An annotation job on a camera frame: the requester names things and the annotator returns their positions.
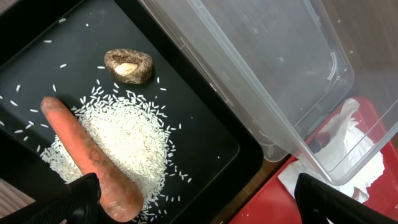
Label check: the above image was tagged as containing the white napkin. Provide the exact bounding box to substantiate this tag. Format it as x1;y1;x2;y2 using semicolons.
277;98;386;203

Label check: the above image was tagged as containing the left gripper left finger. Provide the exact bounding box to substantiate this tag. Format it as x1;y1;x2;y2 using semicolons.
1;173;101;224

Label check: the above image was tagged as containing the white rice pile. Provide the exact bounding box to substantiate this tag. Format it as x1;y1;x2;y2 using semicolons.
40;82;192;223

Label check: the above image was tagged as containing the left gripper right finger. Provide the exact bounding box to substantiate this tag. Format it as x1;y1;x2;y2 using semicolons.
294;173;397;224

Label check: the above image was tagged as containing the black waste tray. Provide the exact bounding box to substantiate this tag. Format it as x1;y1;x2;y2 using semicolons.
1;1;263;223

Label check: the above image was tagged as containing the orange carrot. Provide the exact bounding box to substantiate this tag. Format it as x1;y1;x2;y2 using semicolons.
40;96;144;222

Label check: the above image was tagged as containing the clear plastic bin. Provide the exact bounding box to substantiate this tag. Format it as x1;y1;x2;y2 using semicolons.
141;0;397;185

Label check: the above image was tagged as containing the brown mushroom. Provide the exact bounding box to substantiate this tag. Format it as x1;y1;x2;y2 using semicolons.
104;49;153;84

